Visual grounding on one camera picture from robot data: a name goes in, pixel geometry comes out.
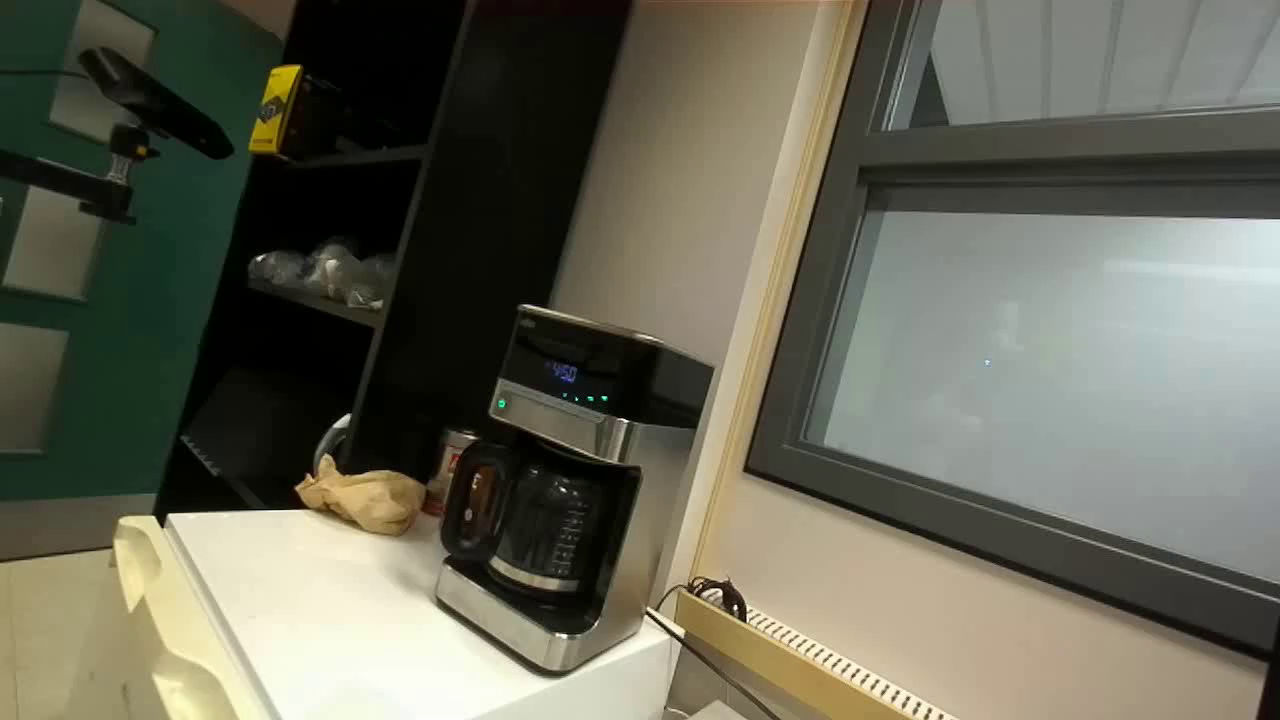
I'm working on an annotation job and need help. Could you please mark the black and steel coffee maker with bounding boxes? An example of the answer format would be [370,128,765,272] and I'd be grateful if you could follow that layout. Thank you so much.
[433,300,718,679]

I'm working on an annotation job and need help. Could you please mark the glass coffee carafe black handle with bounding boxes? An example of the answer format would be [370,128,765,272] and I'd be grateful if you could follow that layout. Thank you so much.
[437,435,618,600]

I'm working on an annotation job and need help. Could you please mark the black stereo camera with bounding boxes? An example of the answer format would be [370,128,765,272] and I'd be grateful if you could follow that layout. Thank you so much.
[74,44,239,163]

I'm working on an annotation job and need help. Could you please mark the black power cable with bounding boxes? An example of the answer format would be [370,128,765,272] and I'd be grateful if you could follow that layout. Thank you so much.
[642,572,783,720]

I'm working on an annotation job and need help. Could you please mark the clear plastic bags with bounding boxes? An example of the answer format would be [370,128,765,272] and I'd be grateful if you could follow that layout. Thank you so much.
[244,235,400,319]

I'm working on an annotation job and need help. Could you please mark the grey framed window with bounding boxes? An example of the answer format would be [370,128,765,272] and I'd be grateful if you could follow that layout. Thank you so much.
[739,0,1280,659]

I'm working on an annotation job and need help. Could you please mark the tan plush toy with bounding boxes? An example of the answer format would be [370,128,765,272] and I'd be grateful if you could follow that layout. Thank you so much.
[291,453,426,540]

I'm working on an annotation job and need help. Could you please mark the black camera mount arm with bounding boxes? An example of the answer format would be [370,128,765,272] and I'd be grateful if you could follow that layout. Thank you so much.
[0,122,161,228]

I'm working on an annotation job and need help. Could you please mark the black shelving unit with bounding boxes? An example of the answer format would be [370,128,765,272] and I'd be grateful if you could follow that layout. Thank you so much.
[150,0,632,526]

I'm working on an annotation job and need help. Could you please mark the yellow box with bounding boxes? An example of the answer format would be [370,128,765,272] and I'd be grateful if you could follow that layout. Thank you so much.
[244,59,309,159]

